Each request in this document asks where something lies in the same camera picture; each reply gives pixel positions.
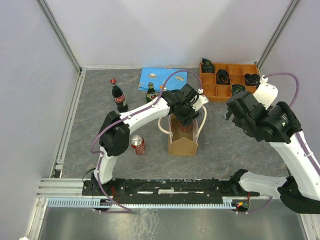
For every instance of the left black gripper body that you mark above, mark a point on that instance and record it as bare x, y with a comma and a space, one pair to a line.
187, 111

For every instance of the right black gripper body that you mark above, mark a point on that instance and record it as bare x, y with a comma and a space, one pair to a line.
246, 127

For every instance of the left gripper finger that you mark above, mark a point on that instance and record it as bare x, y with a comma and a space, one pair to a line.
194, 117
185, 123

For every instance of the red cola can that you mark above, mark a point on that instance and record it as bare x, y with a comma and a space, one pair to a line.
138, 144
185, 128

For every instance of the brown canvas tote bag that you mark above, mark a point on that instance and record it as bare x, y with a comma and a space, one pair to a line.
182, 143

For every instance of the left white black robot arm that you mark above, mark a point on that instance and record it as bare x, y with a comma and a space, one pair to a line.
115, 134

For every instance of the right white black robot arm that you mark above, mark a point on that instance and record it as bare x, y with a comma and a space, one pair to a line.
279, 126

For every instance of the blue patterned cloth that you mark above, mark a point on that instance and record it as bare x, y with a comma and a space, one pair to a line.
158, 76

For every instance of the dark rolled item bottom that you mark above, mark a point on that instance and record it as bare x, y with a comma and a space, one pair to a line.
237, 88

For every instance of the orange wooden compartment tray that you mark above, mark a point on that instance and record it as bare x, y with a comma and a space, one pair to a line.
216, 91

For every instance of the green glass bottle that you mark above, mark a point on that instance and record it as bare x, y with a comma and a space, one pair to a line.
151, 93

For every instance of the dark rolled item right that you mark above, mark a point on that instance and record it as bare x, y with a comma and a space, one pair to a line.
252, 80

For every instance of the dark rolled item centre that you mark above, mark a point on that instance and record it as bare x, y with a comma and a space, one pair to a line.
222, 77

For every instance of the dark rolled item top-left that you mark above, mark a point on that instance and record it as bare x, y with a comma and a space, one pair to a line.
207, 66

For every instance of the cola bottle red cap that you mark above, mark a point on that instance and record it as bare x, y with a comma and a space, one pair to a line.
118, 97

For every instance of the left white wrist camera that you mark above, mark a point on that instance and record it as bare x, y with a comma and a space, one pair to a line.
200, 100

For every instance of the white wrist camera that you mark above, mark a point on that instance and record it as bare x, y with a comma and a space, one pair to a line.
265, 93
200, 100

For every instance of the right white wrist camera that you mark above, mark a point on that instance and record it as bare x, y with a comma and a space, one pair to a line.
265, 93

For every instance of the light blue cable duct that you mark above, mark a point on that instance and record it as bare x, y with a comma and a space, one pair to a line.
97, 203

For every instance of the aluminium frame rail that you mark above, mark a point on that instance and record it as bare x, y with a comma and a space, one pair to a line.
48, 14

